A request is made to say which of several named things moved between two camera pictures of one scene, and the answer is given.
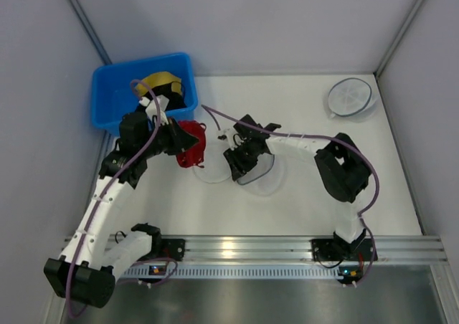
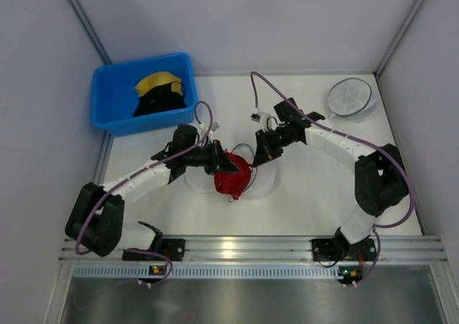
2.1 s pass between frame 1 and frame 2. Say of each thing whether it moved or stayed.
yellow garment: stayed
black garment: stayed
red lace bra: moved
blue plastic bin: stayed
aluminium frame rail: stayed
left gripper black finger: moved
